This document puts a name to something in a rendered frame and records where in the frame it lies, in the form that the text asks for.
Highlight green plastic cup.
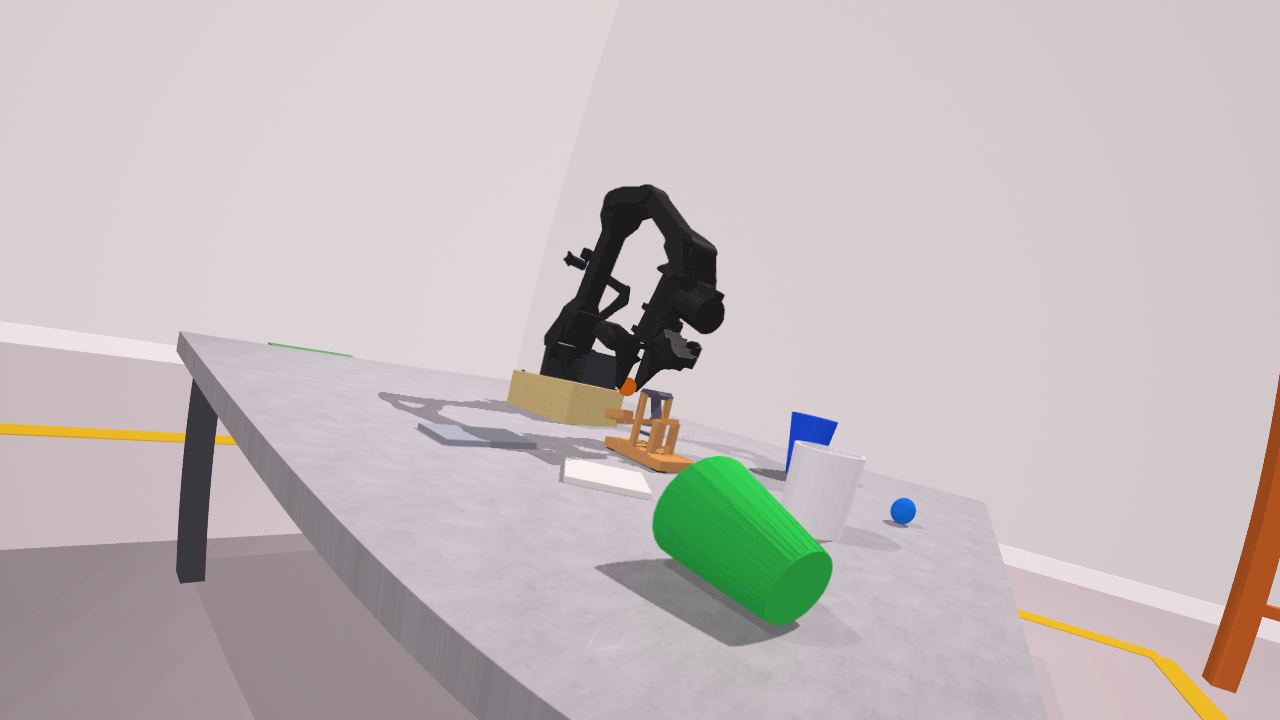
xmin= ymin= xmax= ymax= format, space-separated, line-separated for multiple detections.
xmin=652 ymin=456 xmax=833 ymax=626

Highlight white cup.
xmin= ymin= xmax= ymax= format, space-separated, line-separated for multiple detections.
xmin=781 ymin=439 xmax=867 ymax=541

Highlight blue ball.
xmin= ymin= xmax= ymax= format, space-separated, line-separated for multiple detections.
xmin=890 ymin=498 xmax=916 ymax=524

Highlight blue cup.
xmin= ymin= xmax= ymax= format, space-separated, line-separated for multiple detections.
xmin=786 ymin=413 xmax=838 ymax=473

